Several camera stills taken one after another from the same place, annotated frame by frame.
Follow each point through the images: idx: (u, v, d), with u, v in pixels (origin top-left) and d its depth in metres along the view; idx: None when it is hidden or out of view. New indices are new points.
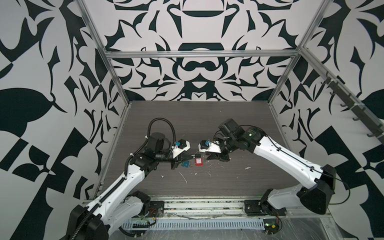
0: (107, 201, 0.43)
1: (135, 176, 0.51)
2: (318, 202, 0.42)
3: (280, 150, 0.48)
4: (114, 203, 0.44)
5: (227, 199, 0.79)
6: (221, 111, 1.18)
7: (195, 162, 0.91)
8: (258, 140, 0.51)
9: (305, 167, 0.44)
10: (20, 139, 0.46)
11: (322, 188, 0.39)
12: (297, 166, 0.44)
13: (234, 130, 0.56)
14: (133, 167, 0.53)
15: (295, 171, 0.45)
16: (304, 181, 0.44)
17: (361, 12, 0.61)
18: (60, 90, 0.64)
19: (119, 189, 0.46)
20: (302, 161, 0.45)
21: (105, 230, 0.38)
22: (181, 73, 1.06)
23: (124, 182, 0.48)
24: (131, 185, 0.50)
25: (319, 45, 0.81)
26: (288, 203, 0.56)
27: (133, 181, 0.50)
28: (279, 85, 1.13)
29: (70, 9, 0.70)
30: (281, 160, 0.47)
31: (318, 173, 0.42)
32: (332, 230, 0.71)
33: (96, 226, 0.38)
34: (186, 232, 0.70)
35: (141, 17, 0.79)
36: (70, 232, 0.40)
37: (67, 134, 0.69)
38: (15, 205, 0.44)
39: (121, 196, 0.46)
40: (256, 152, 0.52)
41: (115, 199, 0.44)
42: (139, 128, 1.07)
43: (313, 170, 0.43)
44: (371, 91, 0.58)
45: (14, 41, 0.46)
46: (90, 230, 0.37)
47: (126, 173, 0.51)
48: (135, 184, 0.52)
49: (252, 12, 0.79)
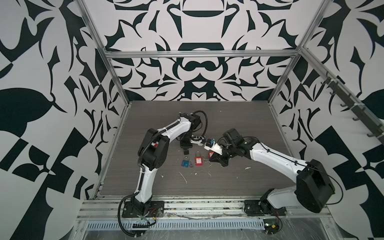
0: (170, 130, 0.58)
1: (186, 123, 0.66)
2: (309, 198, 0.43)
3: (269, 151, 0.55)
4: (173, 134, 0.59)
5: (227, 199, 0.79)
6: (221, 111, 1.18)
7: (195, 162, 0.91)
8: (251, 145, 0.61)
9: (289, 161, 0.49)
10: (20, 139, 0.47)
11: (304, 178, 0.43)
12: (282, 161, 0.50)
13: (236, 139, 0.66)
14: (184, 118, 0.68)
15: (282, 168, 0.50)
16: (291, 175, 0.48)
17: (361, 12, 0.61)
18: (60, 90, 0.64)
19: (177, 126, 0.61)
20: (288, 157, 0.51)
21: (166, 151, 0.55)
22: (181, 73, 1.06)
23: (179, 123, 0.63)
24: (182, 128, 0.64)
25: (319, 45, 0.81)
26: (286, 201, 0.57)
27: (183, 127, 0.65)
28: (279, 85, 1.13)
29: (70, 9, 0.70)
30: (270, 160, 0.53)
31: (302, 166, 0.46)
32: (332, 230, 0.71)
33: (165, 143, 0.52)
34: (186, 232, 0.70)
35: (142, 17, 0.79)
36: (145, 143, 0.55)
37: (67, 134, 0.69)
38: (15, 206, 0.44)
39: (177, 132, 0.61)
40: (252, 157, 0.60)
41: (173, 132, 0.58)
42: (147, 113, 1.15)
43: (297, 164, 0.48)
44: (371, 91, 0.58)
45: (14, 41, 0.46)
46: (161, 145, 0.53)
47: (180, 119, 0.67)
48: (184, 130, 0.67)
49: (252, 12, 0.79)
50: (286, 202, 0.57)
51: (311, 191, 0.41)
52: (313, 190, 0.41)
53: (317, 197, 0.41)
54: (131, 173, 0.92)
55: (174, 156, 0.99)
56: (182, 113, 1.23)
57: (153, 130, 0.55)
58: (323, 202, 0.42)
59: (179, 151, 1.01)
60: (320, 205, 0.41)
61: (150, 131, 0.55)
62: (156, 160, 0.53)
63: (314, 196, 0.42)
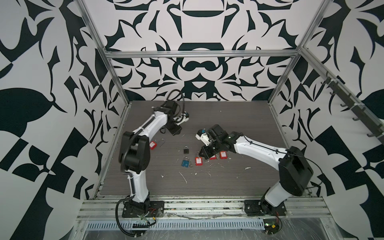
0: (148, 128, 0.55)
1: (161, 117, 0.63)
2: (291, 183, 0.46)
3: (252, 144, 0.56)
4: (152, 131, 0.56)
5: (227, 199, 0.79)
6: (221, 111, 1.18)
7: (195, 162, 0.91)
8: (235, 139, 0.62)
9: (271, 150, 0.51)
10: (20, 139, 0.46)
11: (285, 165, 0.45)
12: (264, 151, 0.52)
13: (220, 135, 0.67)
14: (158, 113, 0.64)
15: (265, 158, 0.52)
16: (273, 164, 0.50)
17: (361, 12, 0.61)
18: (60, 90, 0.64)
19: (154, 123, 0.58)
20: (269, 146, 0.53)
21: (148, 151, 0.53)
22: (181, 73, 1.06)
23: (155, 119, 0.60)
24: (159, 123, 0.62)
25: (319, 45, 0.81)
26: (279, 194, 0.58)
27: (160, 121, 0.62)
28: (279, 85, 1.13)
29: (70, 9, 0.70)
30: (255, 152, 0.55)
31: (283, 154, 0.49)
32: (332, 230, 0.71)
33: (144, 143, 0.49)
34: (186, 232, 0.70)
35: (141, 17, 0.79)
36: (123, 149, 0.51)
37: (67, 134, 0.69)
38: (15, 206, 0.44)
39: (154, 128, 0.58)
40: (237, 151, 0.62)
41: (151, 129, 0.56)
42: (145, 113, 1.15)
43: (278, 152, 0.50)
44: (371, 91, 0.58)
45: (14, 41, 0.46)
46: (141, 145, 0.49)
47: (154, 114, 0.63)
48: (162, 124, 0.64)
49: (252, 12, 0.79)
50: (281, 196, 0.57)
51: (292, 176, 0.44)
52: (294, 176, 0.44)
53: (298, 182, 0.44)
54: None
55: (174, 156, 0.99)
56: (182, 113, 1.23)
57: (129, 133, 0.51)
58: (304, 186, 0.45)
59: (179, 151, 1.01)
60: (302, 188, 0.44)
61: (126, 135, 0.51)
62: (140, 164, 0.50)
63: (295, 181, 0.44)
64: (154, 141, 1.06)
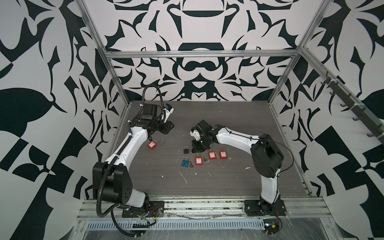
0: (123, 153, 0.47)
1: (140, 133, 0.54)
2: (262, 164, 0.51)
3: (232, 133, 0.63)
4: (129, 155, 0.48)
5: (227, 199, 0.79)
6: (221, 111, 1.18)
7: (195, 162, 0.91)
8: (217, 130, 0.68)
9: (246, 137, 0.57)
10: (20, 139, 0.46)
11: (256, 149, 0.51)
12: (240, 139, 0.58)
13: (205, 128, 0.74)
14: (135, 128, 0.56)
15: (241, 145, 0.58)
16: (248, 150, 0.56)
17: (361, 12, 0.61)
18: (60, 90, 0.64)
19: (131, 143, 0.50)
20: (245, 134, 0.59)
21: (128, 176, 0.45)
22: (181, 73, 1.06)
23: (132, 138, 0.52)
24: (138, 141, 0.53)
25: (319, 45, 0.81)
26: (272, 191, 0.60)
27: (140, 138, 0.54)
28: (279, 85, 1.13)
29: (70, 9, 0.70)
30: (232, 140, 0.61)
31: (256, 140, 0.55)
32: (332, 230, 0.71)
33: (122, 171, 0.41)
34: (186, 232, 0.70)
35: (141, 17, 0.79)
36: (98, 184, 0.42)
37: (67, 134, 0.69)
38: (15, 206, 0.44)
39: (133, 149, 0.50)
40: (219, 140, 0.67)
41: (129, 151, 0.48)
42: None
43: (251, 139, 0.56)
44: (371, 91, 0.58)
45: (14, 41, 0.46)
46: (118, 175, 0.41)
47: (131, 131, 0.55)
48: (141, 142, 0.55)
49: (252, 12, 0.79)
50: (274, 192, 0.59)
51: (264, 161, 0.49)
52: (265, 159, 0.50)
53: (270, 165, 0.50)
54: (132, 173, 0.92)
55: (174, 156, 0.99)
56: (182, 113, 1.23)
57: (101, 164, 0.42)
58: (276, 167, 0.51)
59: (179, 151, 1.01)
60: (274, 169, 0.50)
61: (96, 167, 0.42)
62: (122, 195, 0.43)
63: (267, 164, 0.50)
64: (154, 141, 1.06)
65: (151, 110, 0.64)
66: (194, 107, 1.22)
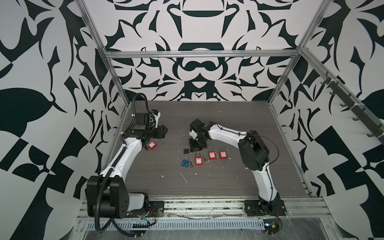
0: (119, 165, 0.46)
1: (135, 144, 0.54)
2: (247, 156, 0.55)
3: (222, 129, 0.66)
4: (124, 166, 0.47)
5: (227, 199, 0.79)
6: (221, 111, 1.18)
7: (195, 162, 0.91)
8: (209, 127, 0.71)
9: (235, 133, 0.61)
10: (20, 139, 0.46)
11: (243, 144, 0.54)
12: (230, 134, 0.62)
13: (198, 125, 0.78)
14: (130, 139, 0.56)
15: (231, 139, 0.61)
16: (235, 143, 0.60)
17: (361, 12, 0.61)
18: (60, 90, 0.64)
19: (126, 154, 0.50)
20: (234, 130, 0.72)
21: (124, 189, 0.43)
22: (181, 73, 1.06)
23: (127, 149, 0.51)
24: (132, 151, 0.52)
25: (319, 45, 0.81)
26: (266, 186, 0.61)
27: (134, 149, 0.53)
28: (279, 85, 1.13)
29: (70, 9, 0.70)
30: (223, 135, 0.65)
31: (243, 135, 0.59)
32: (332, 230, 0.71)
33: (118, 183, 0.40)
34: (186, 232, 0.70)
35: (141, 17, 0.80)
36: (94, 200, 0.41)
37: (67, 134, 0.69)
38: (15, 206, 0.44)
39: (127, 160, 0.49)
40: (211, 135, 0.70)
41: (124, 163, 0.47)
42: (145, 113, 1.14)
43: (239, 134, 0.60)
44: (371, 91, 0.58)
45: (14, 41, 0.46)
46: (114, 187, 0.40)
47: (126, 142, 0.54)
48: (135, 152, 0.54)
49: (252, 12, 0.79)
50: (270, 189, 0.61)
51: (250, 155, 0.53)
52: (251, 153, 0.54)
53: (255, 158, 0.54)
54: (132, 173, 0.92)
55: (174, 156, 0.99)
56: (183, 113, 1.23)
57: (96, 178, 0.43)
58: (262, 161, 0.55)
59: (179, 151, 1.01)
60: (259, 161, 0.55)
61: (91, 181, 0.41)
62: (119, 209, 0.41)
63: (253, 157, 0.54)
64: (154, 141, 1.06)
65: (144, 119, 0.64)
66: (194, 107, 1.22)
